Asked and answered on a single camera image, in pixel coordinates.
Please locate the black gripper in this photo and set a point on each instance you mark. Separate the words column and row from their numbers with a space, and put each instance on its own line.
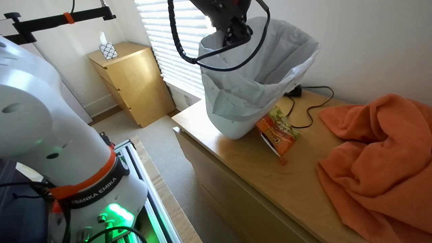
column 227, row 17

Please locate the orange Cheetos packet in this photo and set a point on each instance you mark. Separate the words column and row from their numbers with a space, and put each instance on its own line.
column 277, row 133

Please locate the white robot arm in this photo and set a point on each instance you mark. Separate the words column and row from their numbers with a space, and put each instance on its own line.
column 93, row 187

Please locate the small wooden cabinet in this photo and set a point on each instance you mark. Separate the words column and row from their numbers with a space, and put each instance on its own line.
column 135, row 81

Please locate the patterned tissue box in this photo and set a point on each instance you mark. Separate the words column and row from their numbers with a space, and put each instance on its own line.
column 107, row 48

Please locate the wooden dresser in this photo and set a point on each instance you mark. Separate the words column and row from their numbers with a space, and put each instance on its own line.
column 269, row 200

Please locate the orange towel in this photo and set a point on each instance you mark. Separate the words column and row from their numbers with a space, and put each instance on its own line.
column 379, row 177

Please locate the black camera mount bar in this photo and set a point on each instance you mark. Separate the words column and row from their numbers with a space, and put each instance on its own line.
column 26, row 29

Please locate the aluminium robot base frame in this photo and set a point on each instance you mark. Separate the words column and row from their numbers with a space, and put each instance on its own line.
column 152, row 220

